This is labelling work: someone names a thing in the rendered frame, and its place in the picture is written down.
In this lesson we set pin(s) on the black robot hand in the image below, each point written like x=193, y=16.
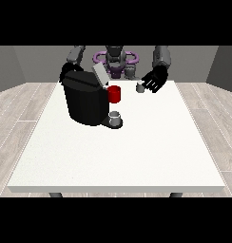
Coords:
x=156, y=79
x=67, y=69

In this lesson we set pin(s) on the small grey coffee pod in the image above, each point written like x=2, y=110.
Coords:
x=140, y=88

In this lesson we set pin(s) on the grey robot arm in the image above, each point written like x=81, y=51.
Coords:
x=161, y=56
x=75, y=54

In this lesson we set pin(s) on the pale grey machine lid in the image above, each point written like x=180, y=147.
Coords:
x=100, y=74

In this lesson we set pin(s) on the black coffee machine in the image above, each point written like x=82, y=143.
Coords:
x=84, y=98

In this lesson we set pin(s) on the red pod holder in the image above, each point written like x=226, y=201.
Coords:
x=114, y=93

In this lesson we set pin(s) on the grey and purple robot trunk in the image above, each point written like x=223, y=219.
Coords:
x=116, y=63

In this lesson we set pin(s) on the small grey cup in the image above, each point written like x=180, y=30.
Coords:
x=114, y=118

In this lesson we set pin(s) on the dark table leg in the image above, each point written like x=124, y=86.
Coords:
x=176, y=195
x=55, y=195

